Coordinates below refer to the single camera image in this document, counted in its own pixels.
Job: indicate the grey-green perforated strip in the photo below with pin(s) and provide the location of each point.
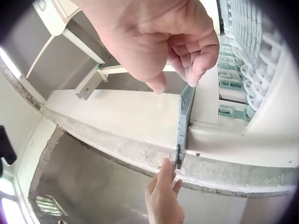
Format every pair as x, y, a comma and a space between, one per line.
184, 116

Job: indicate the person's left fingers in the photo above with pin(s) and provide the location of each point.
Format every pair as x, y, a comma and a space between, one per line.
167, 172

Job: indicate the white control panel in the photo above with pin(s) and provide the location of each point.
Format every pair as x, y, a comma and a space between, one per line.
50, 21

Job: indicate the person's right thumb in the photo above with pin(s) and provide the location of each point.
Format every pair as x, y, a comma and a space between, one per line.
157, 81

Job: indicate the fluorescent tube lamp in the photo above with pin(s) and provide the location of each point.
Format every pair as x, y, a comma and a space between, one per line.
9, 61

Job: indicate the white support rails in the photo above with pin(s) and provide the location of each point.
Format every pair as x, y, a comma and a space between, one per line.
114, 69

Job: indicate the person's left hand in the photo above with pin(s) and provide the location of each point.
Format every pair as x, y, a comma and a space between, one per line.
163, 205

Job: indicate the person's right index finger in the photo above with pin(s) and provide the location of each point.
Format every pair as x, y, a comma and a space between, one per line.
205, 60

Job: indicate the person's right fingers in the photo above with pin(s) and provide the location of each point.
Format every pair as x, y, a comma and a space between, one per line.
182, 56

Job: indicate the rows of green clips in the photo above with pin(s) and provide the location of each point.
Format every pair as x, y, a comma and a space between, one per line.
243, 28

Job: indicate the white metal bracket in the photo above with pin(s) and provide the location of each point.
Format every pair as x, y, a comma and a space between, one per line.
87, 89

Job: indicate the person's right hand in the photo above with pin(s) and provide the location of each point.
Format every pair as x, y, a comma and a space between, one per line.
144, 35

